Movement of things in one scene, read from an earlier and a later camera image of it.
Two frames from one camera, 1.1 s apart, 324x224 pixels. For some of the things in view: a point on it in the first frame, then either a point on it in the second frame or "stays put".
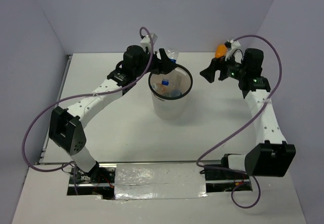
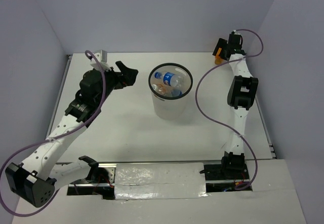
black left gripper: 164,66 to 127,79
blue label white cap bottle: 176,92 stays put
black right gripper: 209,73 to 221,43
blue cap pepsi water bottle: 172,53 to 170,79
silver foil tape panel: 155,181 stays put
